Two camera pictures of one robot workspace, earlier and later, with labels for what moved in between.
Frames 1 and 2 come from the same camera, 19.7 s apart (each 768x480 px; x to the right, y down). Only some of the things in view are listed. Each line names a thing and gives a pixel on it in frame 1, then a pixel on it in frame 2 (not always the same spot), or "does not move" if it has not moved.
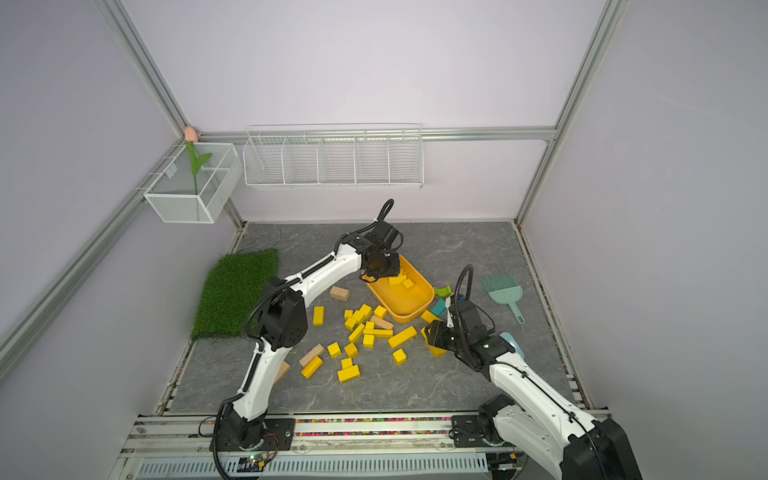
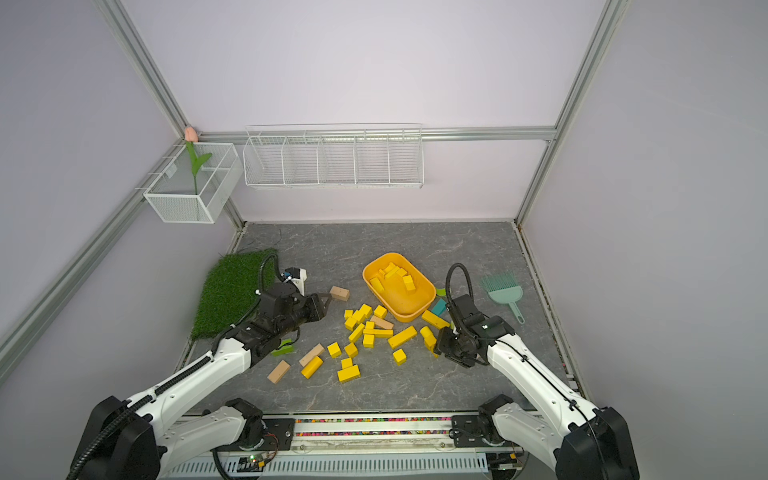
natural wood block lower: (284, 368) does not move
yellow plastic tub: (398, 302) does not move
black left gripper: (392, 272) to (317, 311)
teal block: (439, 308) does not move
